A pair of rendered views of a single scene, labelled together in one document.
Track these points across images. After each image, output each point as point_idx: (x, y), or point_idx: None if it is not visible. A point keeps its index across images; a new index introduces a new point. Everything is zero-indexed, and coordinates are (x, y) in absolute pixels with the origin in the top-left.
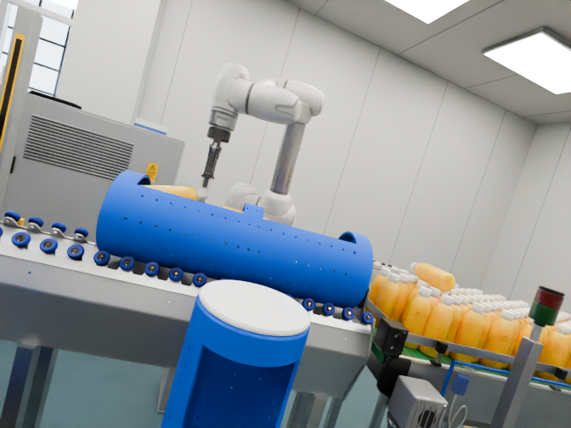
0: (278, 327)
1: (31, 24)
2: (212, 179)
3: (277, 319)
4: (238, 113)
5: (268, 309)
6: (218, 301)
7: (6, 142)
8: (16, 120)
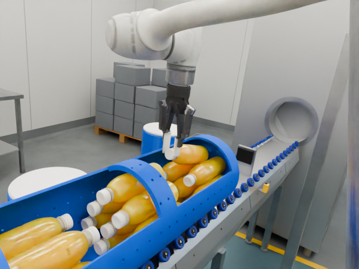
0: (25, 175)
1: (342, 45)
2: (174, 138)
3: (30, 179)
4: (169, 62)
5: (40, 182)
6: (68, 171)
7: (316, 140)
8: (327, 124)
